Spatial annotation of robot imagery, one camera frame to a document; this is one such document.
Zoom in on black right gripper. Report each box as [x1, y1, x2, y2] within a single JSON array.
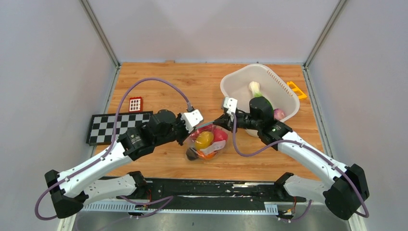
[[214, 109, 261, 133]]

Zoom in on small red toy tomato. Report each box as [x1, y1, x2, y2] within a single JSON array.
[[190, 124, 213, 139]]

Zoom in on clear zip top bag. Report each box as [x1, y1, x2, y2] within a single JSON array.
[[185, 122, 230, 161]]

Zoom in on yellow toy lemon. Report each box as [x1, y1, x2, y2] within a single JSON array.
[[194, 131, 214, 150]]

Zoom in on red toy apple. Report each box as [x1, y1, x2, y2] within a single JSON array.
[[213, 128, 228, 142]]

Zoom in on orange toy pumpkin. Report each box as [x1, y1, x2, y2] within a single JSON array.
[[197, 151, 217, 160]]

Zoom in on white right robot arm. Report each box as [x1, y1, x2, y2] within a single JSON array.
[[214, 97, 370, 220]]

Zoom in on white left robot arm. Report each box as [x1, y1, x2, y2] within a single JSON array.
[[44, 110, 203, 218]]

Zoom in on red toy window block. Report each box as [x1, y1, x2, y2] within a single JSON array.
[[128, 97, 143, 113]]

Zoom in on green toy bok choy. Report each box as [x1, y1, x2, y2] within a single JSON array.
[[248, 81, 264, 98]]

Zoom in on purple toy onion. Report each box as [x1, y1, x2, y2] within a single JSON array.
[[273, 108, 286, 121]]

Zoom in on white plastic basket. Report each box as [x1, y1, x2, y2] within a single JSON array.
[[220, 64, 300, 122]]

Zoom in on black white checkerboard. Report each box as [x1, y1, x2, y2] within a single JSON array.
[[85, 111, 153, 146]]

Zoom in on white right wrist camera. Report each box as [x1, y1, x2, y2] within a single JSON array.
[[222, 96, 238, 120]]

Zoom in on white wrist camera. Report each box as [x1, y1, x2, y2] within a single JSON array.
[[181, 109, 204, 133], [222, 96, 238, 120]]

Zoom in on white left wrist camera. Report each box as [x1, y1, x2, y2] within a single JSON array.
[[181, 109, 204, 133]]

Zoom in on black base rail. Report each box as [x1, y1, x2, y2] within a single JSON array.
[[113, 177, 307, 215]]

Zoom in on yellow toy frame block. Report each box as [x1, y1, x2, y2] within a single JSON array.
[[286, 81, 308, 100]]

